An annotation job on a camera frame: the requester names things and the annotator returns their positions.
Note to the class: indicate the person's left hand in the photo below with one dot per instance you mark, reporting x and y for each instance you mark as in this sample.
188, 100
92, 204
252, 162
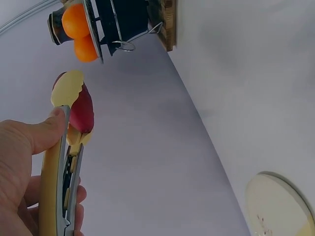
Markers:
17, 152

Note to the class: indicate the yellow kitchen tongs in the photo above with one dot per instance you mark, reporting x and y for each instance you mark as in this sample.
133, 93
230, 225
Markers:
49, 184

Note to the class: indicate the red oval fruit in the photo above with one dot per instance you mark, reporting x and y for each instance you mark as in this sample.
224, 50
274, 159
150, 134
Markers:
83, 110

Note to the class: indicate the orange fruit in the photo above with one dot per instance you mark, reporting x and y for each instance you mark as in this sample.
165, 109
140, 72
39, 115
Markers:
85, 49
75, 20

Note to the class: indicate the dark cup with pale rim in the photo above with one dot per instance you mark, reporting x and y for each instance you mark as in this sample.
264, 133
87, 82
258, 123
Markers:
56, 27

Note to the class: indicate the wooden board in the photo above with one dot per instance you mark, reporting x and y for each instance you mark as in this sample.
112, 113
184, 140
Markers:
168, 29

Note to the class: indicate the round cream plate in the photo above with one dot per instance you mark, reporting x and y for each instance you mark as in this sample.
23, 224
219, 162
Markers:
275, 209

